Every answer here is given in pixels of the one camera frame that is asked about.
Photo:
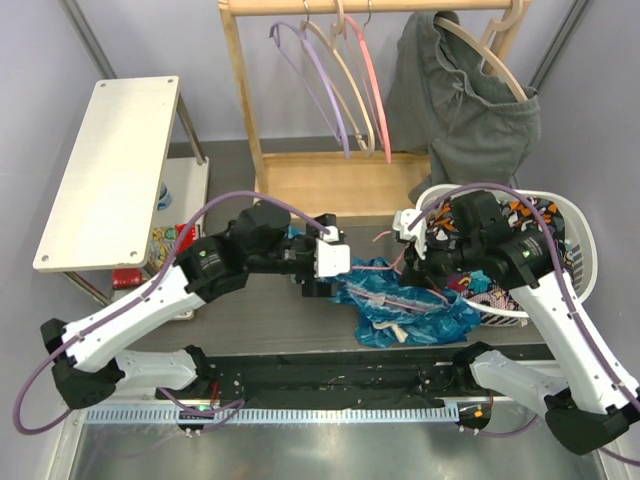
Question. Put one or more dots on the red colourful book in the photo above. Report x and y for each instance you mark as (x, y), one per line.
(162, 241)

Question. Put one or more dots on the wooden clothes rack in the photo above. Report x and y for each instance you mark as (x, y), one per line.
(359, 190)

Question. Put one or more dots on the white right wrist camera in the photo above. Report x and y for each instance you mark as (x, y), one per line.
(410, 229)

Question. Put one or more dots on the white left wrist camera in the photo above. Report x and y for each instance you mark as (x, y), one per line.
(332, 254)

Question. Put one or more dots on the white two-tier side table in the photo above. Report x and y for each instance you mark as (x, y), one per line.
(136, 133)

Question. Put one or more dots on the blue white cup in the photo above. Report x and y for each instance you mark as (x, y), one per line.
(164, 199)

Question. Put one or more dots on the grey shorts on hanger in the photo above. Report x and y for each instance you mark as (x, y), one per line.
(441, 103)

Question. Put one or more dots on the blue patterned shorts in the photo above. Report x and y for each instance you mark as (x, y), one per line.
(384, 326)

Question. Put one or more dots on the white laundry basket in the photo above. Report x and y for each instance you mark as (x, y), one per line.
(582, 256)

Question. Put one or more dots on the white slotted cable duct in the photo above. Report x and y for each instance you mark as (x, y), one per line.
(169, 413)

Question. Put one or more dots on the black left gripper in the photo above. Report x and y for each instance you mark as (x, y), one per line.
(312, 285)

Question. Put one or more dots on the colourful patterned clothes in basket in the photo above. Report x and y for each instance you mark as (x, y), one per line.
(476, 286)

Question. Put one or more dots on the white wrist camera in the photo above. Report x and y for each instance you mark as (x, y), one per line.
(410, 229)
(332, 254)

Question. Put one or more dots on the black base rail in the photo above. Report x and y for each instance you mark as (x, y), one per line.
(372, 379)

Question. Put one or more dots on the pink wire hanger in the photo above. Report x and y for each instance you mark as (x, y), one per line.
(382, 298)

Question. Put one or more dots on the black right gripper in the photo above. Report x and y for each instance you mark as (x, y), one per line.
(422, 272)

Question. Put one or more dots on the pink plastic hanger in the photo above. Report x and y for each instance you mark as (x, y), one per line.
(372, 90)

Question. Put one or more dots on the light wooden hanger with shorts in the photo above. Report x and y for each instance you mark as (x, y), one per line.
(482, 46)

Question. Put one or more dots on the beige wooden hanger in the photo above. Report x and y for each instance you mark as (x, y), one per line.
(366, 140)

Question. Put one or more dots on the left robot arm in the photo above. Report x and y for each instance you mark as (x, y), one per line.
(93, 359)

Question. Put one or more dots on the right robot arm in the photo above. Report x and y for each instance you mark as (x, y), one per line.
(595, 399)

